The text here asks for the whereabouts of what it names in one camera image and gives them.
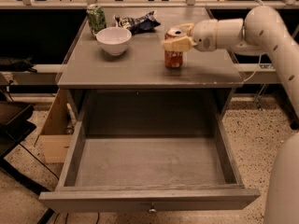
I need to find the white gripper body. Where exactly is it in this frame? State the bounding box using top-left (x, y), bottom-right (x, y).
top-left (192, 20), bottom-right (218, 51)

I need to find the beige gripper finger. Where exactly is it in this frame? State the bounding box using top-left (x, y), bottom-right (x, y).
top-left (178, 23), bottom-right (194, 36)
top-left (162, 35), bottom-right (197, 52)

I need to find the red coke can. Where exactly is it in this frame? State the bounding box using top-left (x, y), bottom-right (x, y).
top-left (164, 27), bottom-right (183, 68)

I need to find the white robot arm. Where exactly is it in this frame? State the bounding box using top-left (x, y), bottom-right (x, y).
top-left (163, 5), bottom-right (299, 224)

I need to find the green soda can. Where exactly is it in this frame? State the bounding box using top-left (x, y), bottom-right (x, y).
top-left (86, 4), bottom-right (107, 36)

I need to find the open grey top drawer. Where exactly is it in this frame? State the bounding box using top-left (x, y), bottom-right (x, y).
top-left (38, 89), bottom-right (262, 213)

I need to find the metal drawer knob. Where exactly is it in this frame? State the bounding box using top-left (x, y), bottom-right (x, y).
top-left (149, 204), bottom-right (157, 214)

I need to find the blue chip bag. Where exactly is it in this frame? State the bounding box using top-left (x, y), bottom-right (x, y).
top-left (114, 11), bottom-right (161, 35)

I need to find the white ceramic bowl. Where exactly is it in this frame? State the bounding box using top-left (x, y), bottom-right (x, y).
top-left (96, 27), bottom-right (132, 56)

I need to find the grey cabinet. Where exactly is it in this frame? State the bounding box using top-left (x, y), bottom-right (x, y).
top-left (58, 7), bottom-right (242, 137)

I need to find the cardboard box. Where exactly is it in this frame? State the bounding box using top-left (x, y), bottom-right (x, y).
top-left (39, 90), bottom-right (74, 163)

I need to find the black chair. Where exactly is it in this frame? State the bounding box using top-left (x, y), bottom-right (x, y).
top-left (0, 73), bottom-right (56, 224)

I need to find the white cable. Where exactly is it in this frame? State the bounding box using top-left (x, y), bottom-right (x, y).
top-left (242, 53), bottom-right (263, 84)

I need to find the black cloth on rail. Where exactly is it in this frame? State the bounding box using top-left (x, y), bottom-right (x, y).
top-left (0, 57), bottom-right (37, 73)

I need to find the black floor cable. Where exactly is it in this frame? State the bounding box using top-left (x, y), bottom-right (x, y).
top-left (19, 143), bottom-right (61, 181)

